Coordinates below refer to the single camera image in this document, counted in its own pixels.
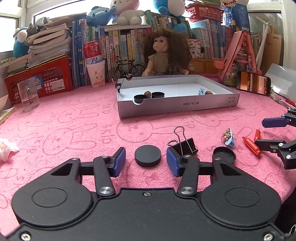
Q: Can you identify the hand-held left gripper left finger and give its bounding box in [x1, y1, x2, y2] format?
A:
[50, 147, 126, 197]

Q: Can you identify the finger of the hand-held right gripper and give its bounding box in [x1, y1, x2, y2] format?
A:
[254, 138, 296, 170]
[262, 108, 296, 128]

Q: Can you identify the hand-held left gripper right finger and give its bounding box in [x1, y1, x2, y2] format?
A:
[166, 146, 244, 197]

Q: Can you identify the black binder clip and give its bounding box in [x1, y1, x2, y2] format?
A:
[112, 77, 126, 93]
[168, 126, 199, 156]

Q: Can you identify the white cardboard box lid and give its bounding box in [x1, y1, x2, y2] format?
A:
[117, 74, 240, 119]

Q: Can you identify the clear plastic sheet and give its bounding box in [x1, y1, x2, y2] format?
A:
[266, 64, 296, 102]

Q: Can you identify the black smartphone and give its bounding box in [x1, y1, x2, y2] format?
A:
[236, 71, 271, 96]

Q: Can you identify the pink rabbit-print cloth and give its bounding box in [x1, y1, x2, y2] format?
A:
[0, 73, 296, 237]

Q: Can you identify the pink wooden dollhouse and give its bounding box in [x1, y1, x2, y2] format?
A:
[214, 30, 263, 87]

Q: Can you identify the white plastic pipe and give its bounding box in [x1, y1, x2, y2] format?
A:
[255, 16, 274, 70]

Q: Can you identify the black miniature bicycle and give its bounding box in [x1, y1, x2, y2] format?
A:
[107, 60, 147, 82]

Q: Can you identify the wooden drawer box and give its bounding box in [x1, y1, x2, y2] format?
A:
[190, 58, 220, 75]

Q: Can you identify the white cat-print paper cup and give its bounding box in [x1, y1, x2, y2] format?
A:
[85, 60, 106, 88]

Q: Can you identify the brown-haired doll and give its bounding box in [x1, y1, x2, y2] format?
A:
[141, 29, 191, 77]

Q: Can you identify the red plastic crate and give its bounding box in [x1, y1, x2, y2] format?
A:
[3, 56, 74, 103]

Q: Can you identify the clear glass mug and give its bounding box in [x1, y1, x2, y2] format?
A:
[17, 77, 40, 112]

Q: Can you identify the row of pale blue books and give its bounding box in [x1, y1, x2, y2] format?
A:
[190, 20, 236, 59]

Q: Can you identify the blue printed bag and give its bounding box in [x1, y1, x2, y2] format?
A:
[221, 1, 250, 35]

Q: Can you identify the crumpled white tissue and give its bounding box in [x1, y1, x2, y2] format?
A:
[0, 138, 20, 163]

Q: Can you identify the red beer can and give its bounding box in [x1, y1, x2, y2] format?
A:
[83, 40, 103, 65]

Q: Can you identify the row of thin blue booklets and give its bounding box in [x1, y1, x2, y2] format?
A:
[72, 20, 88, 88]

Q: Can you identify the row of colourful upright books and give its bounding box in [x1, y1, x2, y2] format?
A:
[87, 10, 192, 72]

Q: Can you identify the paper booklet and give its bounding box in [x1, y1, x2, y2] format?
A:
[0, 105, 18, 126]

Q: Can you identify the red plastic basket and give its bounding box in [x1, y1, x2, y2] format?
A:
[186, 3, 224, 24]

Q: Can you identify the stack of magazines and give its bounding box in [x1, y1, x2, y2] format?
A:
[26, 23, 73, 69]

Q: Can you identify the low pile of books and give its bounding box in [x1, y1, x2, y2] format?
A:
[0, 54, 30, 75]

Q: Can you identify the white plush toy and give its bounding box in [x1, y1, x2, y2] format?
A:
[110, 0, 145, 25]

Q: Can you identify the blue elephant plush toy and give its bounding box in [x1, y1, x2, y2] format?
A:
[87, 6, 117, 27]

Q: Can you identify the large blue plush toy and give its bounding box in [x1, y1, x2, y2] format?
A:
[153, 0, 189, 34]

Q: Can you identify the white cable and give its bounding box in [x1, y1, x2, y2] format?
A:
[269, 89, 296, 108]

